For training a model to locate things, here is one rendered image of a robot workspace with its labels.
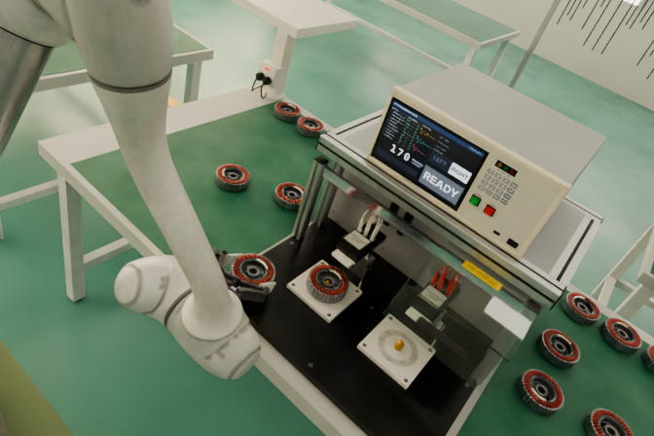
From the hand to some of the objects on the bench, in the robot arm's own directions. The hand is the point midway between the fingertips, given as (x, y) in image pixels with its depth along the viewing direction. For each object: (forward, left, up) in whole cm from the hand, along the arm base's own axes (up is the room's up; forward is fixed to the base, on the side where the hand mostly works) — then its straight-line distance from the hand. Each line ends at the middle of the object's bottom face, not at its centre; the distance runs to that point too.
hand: (252, 272), depth 123 cm
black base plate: (+21, -23, -8) cm, 32 cm away
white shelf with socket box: (+61, +76, -10) cm, 98 cm away
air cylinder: (+32, -8, -6) cm, 33 cm away
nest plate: (+18, -11, -6) cm, 21 cm away
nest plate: (+22, -35, -5) cm, 41 cm away
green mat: (+31, +45, -9) cm, 55 cm away
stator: (+18, -11, -4) cm, 21 cm away
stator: (+53, -81, -7) cm, 97 cm away
